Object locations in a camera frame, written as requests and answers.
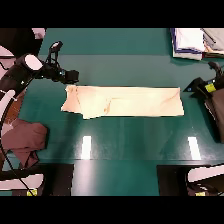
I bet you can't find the grey garment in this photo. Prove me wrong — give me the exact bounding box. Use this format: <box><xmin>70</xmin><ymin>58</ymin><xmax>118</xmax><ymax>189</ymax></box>
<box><xmin>201</xmin><ymin>27</ymin><xmax>224</xmax><ymax>56</ymax></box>

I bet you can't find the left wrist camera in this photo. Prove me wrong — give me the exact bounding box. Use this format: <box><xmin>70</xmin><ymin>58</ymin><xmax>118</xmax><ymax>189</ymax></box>
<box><xmin>45</xmin><ymin>40</ymin><xmax>64</xmax><ymax>68</ymax></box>

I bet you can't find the cream garment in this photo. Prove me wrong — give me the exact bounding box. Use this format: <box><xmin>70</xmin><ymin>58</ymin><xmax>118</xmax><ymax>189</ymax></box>
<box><xmin>60</xmin><ymin>84</ymin><xmax>185</xmax><ymax>120</ymax></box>

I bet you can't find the grey-brown garment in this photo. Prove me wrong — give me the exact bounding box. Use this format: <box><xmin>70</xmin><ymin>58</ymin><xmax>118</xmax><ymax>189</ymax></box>
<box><xmin>205</xmin><ymin>88</ymin><xmax>224</xmax><ymax>144</ymax></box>

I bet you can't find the dark brown garment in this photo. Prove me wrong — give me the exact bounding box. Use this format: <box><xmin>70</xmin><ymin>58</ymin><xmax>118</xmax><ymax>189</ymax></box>
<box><xmin>1</xmin><ymin>118</ymin><xmax>50</xmax><ymax>169</ymax></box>

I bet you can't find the black cable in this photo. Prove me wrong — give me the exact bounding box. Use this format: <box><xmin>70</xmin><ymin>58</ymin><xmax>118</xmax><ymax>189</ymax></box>
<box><xmin>0</xmin><ymin>114</ymin><xmax>38</xmax><ymax>197</ymax></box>

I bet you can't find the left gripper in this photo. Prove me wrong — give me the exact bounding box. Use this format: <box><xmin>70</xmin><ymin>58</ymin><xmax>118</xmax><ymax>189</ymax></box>
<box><xmin>62</xmin><ymin>69</ymin><xmax>81</xmax><ymax>85</ymax></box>

